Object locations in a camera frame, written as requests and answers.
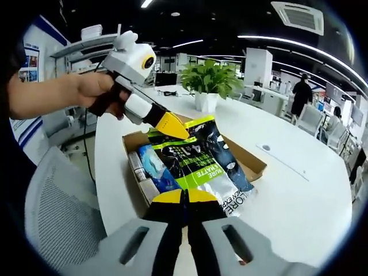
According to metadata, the blue wet wipes pack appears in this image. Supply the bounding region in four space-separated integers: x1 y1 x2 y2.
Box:
137 143 182 193

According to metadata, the long ceiling light strip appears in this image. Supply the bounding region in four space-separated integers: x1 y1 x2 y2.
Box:
237 34 360 84

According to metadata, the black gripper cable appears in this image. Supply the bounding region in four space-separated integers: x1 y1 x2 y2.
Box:
82 106 96 182

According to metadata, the green plant in white pot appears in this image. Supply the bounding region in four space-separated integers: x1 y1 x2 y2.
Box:
180 59 245 113

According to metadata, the silver tube bottle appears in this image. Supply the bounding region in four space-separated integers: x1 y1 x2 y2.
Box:
128 151 152 182

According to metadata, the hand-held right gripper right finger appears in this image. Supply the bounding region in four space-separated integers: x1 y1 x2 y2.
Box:
185 188 317 276

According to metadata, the black green soft pouch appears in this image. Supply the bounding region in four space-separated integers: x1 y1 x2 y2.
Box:
148 114 256 218

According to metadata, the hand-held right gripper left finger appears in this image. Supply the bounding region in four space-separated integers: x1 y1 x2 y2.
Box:
62 188 185 276

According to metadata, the white table socket strip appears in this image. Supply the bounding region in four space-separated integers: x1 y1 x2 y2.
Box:
255 143 310 182

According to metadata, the wall poster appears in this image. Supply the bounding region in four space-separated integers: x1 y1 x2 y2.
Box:
18 43 40 83

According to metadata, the white office chair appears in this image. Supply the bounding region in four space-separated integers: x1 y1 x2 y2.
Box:
296 103 324 136

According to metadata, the grey metal shelving rack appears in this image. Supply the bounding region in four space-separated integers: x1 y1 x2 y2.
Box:
50 24 124 87

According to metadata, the person's left hand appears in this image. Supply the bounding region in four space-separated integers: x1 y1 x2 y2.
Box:
76 73 116 108

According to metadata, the brown cardboard shoe box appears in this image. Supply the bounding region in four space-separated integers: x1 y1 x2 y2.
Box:
122 113 268 215

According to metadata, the ceiling air conditioner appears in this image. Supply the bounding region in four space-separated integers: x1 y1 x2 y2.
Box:
270 1 325 37

